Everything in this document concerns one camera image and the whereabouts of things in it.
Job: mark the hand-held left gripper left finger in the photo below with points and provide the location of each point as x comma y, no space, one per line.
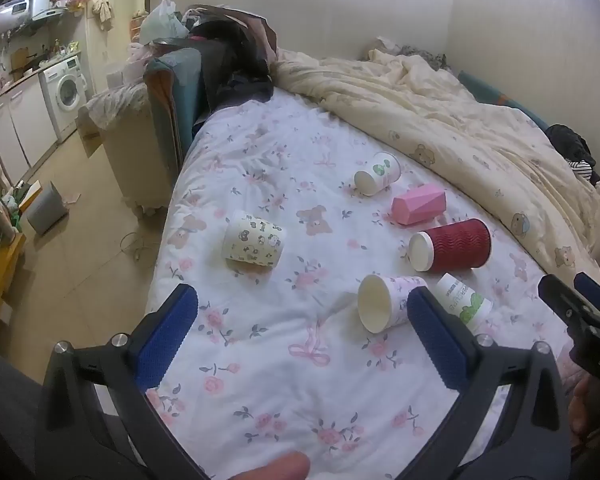
166,342

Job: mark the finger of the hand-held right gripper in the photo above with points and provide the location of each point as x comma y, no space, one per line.
562,300
597,295

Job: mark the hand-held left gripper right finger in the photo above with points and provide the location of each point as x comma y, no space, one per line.
437,347

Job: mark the white pink floral paper cup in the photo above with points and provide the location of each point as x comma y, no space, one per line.
380,305

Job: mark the white green print paper cup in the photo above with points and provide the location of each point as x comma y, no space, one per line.
464,305

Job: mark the red ribbed paper cup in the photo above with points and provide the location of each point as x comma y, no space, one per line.
455,246

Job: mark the cream animal print paper cup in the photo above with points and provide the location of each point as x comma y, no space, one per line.
252,242

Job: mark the pink faceted cup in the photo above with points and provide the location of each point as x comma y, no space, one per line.
420,205

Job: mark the white green leaf paper cup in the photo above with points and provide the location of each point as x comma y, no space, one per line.
377,174

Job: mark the person's right hand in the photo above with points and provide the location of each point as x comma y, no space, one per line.
581,407

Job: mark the person's left hand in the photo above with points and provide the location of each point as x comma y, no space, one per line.
275,467

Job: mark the white floral bed sheet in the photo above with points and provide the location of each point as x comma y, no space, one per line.
280,385

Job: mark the striped cloth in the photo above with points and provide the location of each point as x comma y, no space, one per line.
581,167

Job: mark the dark clothes heap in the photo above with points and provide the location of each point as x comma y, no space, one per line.
570,142

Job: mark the person's grey trouser leg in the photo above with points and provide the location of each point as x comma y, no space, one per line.
7,415

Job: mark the grey waste bin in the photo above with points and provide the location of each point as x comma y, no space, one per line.
46,209

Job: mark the yellow wooden table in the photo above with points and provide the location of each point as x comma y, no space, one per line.
0,272

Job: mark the cream covered armchair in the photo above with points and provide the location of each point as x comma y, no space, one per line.
127,155

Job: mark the cream bear print duvet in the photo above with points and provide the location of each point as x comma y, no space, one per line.
455,110

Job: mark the cardboard box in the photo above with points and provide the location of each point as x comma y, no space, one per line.
87,132

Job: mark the teal padded bed edge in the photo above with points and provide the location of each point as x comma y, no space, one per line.
485,89

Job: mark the teal folded mat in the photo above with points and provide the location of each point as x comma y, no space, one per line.
172,95

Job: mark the white kitchen cabinet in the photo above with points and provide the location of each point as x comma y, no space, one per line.
12,125

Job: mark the white washing machine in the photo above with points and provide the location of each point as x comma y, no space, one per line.
66,91

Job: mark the grey patterned pillow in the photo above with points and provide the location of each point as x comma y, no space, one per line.
420,52

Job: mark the black clothing pile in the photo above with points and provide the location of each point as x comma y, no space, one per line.
232,60

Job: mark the white plastic bag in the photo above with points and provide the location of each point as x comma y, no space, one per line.
161,22

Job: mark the range hood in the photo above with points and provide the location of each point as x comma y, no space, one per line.
27,2

